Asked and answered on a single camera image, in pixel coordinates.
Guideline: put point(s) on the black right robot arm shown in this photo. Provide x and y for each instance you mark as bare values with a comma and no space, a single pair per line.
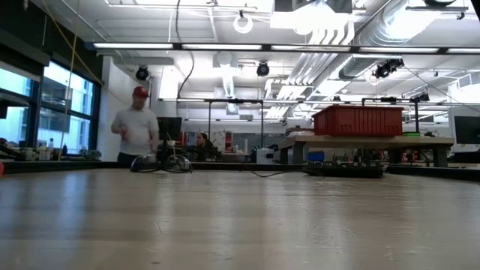
478,7

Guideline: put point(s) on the white box machine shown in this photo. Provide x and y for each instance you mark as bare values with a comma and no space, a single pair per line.
265,155

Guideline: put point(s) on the black metal gantry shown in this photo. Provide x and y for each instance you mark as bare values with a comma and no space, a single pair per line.
234,101

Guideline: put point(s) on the person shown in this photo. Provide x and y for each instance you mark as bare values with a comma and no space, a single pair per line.
204,148
137,127

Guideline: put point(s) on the black round ceiling fixture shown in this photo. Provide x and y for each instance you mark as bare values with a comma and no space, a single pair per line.
263,69
142,74

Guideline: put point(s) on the black monitor on stand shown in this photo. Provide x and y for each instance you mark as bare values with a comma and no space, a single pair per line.
170,127

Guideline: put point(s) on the blue bin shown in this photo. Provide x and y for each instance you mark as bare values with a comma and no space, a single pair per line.
315,156

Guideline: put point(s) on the clear safety glasses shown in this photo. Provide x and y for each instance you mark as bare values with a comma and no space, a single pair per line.
144,163

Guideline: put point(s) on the open black bit case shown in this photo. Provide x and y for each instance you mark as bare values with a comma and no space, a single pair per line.
345,171

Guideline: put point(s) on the red plastic bin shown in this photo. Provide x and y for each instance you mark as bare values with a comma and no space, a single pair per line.
356,122

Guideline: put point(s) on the wooden top work table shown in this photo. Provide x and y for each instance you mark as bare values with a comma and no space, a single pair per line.
375,141

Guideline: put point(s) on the green flat object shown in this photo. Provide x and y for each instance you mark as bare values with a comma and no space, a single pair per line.
412,134

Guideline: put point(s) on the black pole device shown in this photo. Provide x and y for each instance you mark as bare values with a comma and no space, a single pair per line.
417,112

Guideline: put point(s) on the black ceiling camera rig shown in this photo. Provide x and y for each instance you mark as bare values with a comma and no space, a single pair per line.
386,68

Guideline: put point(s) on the black aluminium frame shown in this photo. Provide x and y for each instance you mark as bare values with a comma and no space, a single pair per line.
75,166

